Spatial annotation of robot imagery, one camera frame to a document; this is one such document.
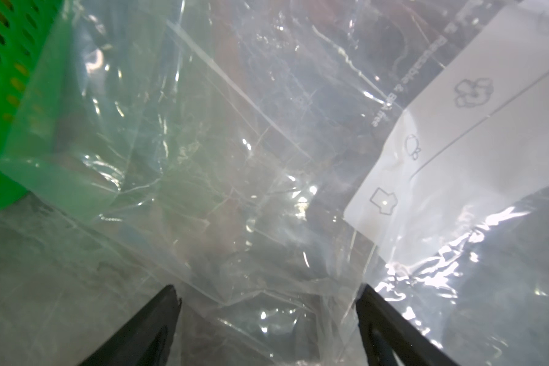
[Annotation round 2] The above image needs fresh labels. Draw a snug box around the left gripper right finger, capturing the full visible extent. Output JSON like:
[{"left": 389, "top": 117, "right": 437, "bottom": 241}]
[{"left": 355, "top": 285, "right": 456, "bottom": 366}]

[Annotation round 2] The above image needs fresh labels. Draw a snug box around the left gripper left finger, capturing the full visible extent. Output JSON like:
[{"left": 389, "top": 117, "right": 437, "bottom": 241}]
[{"left": 80, "top": 285, "right": 181, "bottom": 366}]

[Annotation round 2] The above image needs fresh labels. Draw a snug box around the clear zip-top bag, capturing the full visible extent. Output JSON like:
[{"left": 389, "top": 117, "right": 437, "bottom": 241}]
[{"left": 0, "top": 1, "right": 549, "bottom": 365}]

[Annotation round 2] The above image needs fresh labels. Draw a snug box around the green plastic basket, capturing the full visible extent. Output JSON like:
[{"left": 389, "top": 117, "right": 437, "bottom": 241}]
[{"left": 0, "top": 1, "right": 70, "bottom": 210}]

